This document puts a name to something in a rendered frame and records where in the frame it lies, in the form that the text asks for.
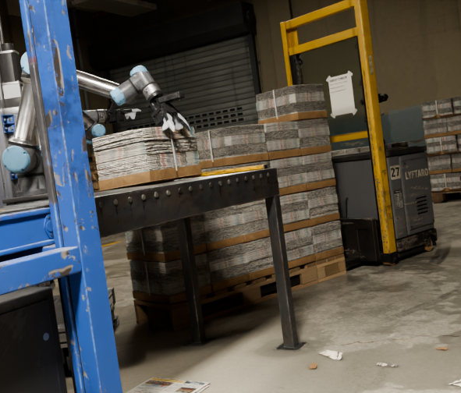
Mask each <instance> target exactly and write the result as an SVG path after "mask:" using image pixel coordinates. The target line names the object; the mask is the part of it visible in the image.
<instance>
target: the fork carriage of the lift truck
mask: <svg viewBox="0 0 461 393"><path fill-rule="evenodd" d="M334 221H341V223H340V224H341V226H342V227H341V228H340V230H341V236H340V237H342V244H343V245H342V246H343V249H344V257H345V258H348V257H359V258H360V260H363V261H378V260H381V255H380V249H379V241H378V230H377V223H376V218H340V219H336V220H334Z"/></svg>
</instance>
